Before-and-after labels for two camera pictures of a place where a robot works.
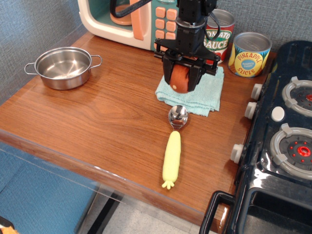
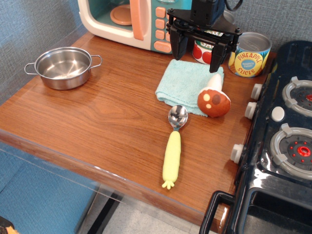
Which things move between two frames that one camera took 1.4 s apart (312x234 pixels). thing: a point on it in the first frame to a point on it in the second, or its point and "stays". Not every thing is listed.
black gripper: [188, 47] to [206, 19]
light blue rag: [206, 96] stays
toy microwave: [158, 20] stays
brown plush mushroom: [179, 77] to [212, 101]
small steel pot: [64, 68] stays
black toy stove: [273, 194] stays
